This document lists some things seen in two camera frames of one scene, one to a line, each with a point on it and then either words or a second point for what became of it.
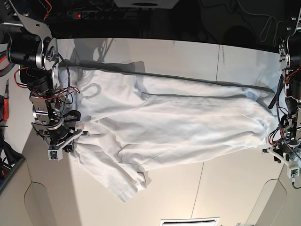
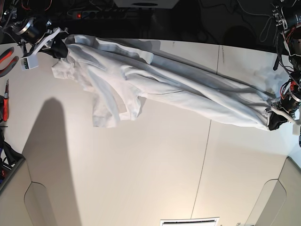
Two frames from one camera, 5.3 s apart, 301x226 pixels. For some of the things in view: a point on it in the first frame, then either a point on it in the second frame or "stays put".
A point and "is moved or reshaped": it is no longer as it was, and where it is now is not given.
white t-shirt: (131, 122) is moved or reshaped
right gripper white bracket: (290, 165) -> (275, 118)
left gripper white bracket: (67, 148) -> (59, 48)
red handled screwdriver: (5, 103) stays put
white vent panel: (214, 221) stays put
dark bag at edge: (9, 157) stays put
